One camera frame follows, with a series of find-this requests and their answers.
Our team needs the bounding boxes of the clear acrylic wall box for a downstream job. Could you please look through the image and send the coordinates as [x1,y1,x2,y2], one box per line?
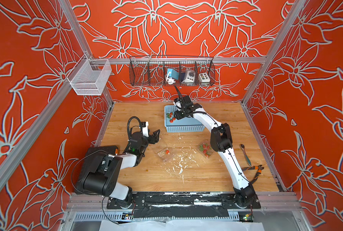
[67,59,112,96]

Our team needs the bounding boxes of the black tool case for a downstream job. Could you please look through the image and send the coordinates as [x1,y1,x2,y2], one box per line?
[74,145,122,196]

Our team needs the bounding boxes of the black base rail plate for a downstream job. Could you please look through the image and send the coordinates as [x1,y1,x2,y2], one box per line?
[107,192,261,220]

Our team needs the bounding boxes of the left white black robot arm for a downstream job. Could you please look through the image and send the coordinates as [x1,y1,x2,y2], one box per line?
[73,116,160,208]

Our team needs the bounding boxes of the metal spoon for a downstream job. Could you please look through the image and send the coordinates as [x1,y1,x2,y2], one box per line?
[240,144,252,167]

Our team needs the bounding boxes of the clear plastic clamshell container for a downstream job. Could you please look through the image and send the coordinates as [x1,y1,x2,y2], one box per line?
[197,140,214,158]

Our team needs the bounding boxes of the blue white device in basket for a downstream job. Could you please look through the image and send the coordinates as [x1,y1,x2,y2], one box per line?
[165,68,179,85]

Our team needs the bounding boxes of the orange handled pliers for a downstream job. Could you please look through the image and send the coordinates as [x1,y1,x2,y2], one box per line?
[242,164,264,184]

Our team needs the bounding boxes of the white button box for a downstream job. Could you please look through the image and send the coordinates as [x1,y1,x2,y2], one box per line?
[198,72,210,86]

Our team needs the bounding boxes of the black wire wall basket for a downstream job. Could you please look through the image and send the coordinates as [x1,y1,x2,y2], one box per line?
[129,55,216,87]

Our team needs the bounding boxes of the light blue perforated plastic basket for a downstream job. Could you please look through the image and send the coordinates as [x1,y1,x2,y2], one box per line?
[164,105,205,133]

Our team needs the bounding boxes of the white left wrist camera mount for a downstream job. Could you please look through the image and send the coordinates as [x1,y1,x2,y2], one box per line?
[141,121,149,137]

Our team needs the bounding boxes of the white grey round device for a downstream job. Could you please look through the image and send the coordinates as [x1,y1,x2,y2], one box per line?
[180,69,195,86]

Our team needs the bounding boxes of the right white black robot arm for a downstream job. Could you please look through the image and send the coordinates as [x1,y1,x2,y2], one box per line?
[173,96,257,208]

